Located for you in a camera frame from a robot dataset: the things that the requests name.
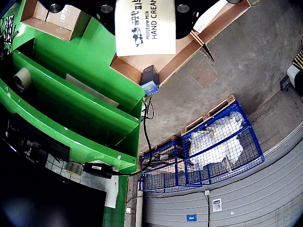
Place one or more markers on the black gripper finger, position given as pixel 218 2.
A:
pixel 94 8
pixel 187 21

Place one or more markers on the white hand cream box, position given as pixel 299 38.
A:
pixel 145 26

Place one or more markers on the open brown cardboard box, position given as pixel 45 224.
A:
pixel 220 26
pixel 170 66

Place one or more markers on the shallow cardboard tray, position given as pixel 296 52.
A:
pixel 59 30

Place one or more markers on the dark blue product box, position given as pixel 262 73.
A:
pixel 150 80

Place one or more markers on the white grey printed carton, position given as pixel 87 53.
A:
pixel 206 21

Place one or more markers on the white paper sheet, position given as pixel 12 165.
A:
pixel 92 91

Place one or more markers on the black white patterned sheet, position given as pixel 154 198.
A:
pixel 8 30

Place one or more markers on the wooden pallet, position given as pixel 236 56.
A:
pixel 163 143
pixel 206 116

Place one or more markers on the beige tape roll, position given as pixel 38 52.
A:
pixel 22 79

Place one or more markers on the green metal shelf unit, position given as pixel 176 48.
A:
pixel 71 123

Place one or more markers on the yellow black striped bumper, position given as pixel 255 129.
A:
pixel 298 59

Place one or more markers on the white floor machine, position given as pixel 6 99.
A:
pixel 296 78

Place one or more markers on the white plastic sheet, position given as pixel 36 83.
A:
pixel 213 142

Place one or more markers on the clear tape roll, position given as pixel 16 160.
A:
pixel 73 168

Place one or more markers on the black power adapter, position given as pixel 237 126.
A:
pixel 97 170

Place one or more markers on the grey roller shutter door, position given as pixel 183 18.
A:
pixel 248 201

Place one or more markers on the black monitor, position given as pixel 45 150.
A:
pixel 47 208

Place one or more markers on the white printed wall notice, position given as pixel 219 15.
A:
pixel 217 205

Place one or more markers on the small blue wall sign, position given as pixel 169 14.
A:
pixel 191 217

